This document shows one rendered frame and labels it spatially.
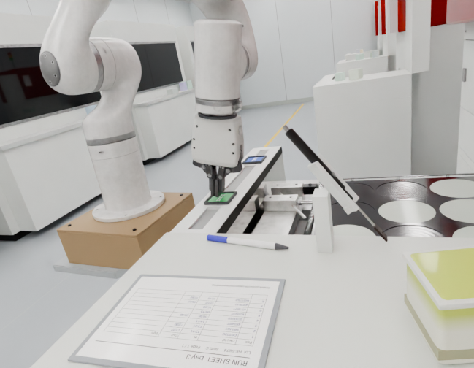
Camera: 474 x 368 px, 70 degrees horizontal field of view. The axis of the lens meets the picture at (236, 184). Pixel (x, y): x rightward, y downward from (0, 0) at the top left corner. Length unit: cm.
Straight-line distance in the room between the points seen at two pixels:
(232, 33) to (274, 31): 818
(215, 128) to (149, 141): 455
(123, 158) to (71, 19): 31
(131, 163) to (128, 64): 24
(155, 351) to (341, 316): 19
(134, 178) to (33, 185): 277
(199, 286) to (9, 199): 332
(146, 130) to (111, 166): 430
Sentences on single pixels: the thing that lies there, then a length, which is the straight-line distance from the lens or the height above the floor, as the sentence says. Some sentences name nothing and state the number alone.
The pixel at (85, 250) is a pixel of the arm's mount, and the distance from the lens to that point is 92.
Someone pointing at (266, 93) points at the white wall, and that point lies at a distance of 893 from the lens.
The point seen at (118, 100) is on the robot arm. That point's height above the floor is 119.
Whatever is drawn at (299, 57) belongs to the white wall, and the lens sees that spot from 868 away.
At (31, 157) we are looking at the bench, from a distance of 362.
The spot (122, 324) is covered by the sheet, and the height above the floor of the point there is 97.
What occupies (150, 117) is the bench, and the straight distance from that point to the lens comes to 507.
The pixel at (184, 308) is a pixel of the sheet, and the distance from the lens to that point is 43.
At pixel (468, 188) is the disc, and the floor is 90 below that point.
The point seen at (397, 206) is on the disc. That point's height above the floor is 90.
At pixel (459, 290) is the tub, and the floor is 103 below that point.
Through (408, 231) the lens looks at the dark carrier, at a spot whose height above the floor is 90.
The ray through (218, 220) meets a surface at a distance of 64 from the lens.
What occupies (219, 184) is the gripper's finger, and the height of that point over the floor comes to 100.
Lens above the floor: 123
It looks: 20 degrees down
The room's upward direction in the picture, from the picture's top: 10 degrees counter-clockwise
